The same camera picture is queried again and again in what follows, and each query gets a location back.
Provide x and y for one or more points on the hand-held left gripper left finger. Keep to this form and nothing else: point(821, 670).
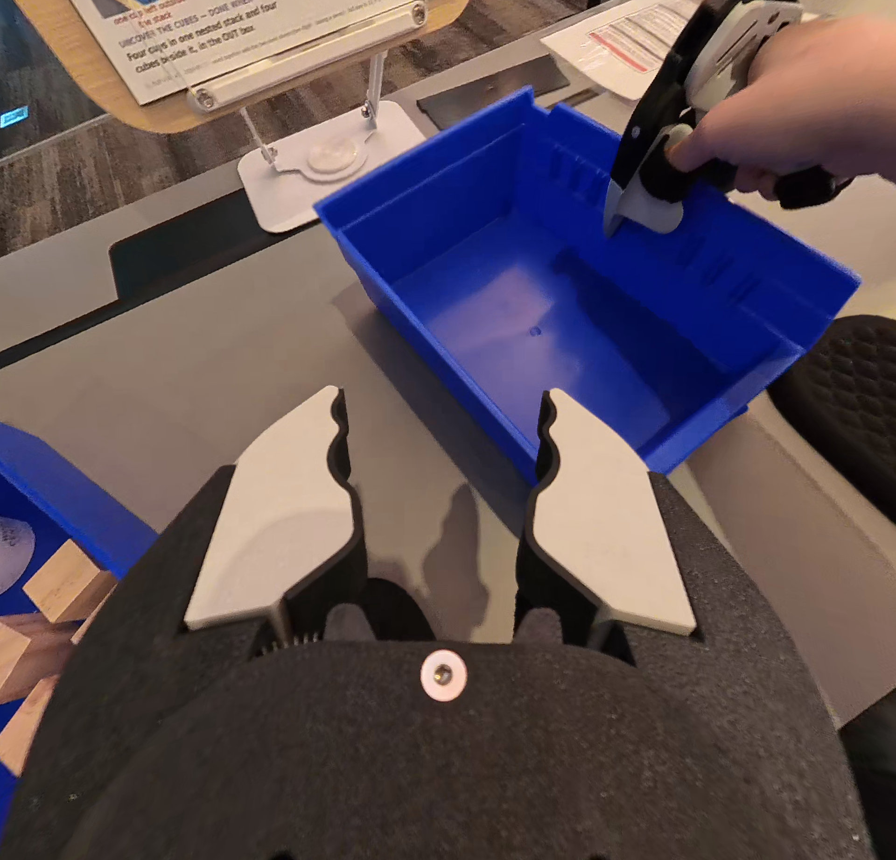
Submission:
point(273, 524)

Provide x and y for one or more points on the wooden cube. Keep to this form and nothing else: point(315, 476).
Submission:
point(66, 580)
point(42, 646)
point(24, 727)

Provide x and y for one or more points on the instruction sheet on wooden stand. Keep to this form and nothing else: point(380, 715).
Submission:
point(280, 195)

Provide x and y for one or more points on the printed instruction sheet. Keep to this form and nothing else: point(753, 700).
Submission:
point(210, 33)

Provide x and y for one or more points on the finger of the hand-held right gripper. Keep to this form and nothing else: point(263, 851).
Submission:
point(654, 216)

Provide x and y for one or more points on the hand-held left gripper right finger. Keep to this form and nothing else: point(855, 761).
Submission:
point(609, 531)

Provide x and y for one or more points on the paper sheet in plastic sleeve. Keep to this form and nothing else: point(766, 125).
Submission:
point(630, 33)

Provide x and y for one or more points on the blue plastic bin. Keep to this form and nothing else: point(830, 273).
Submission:
point(525, 314)
point(70, 482)

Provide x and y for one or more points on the person's right hand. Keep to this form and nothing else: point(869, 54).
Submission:
point(819, 96)

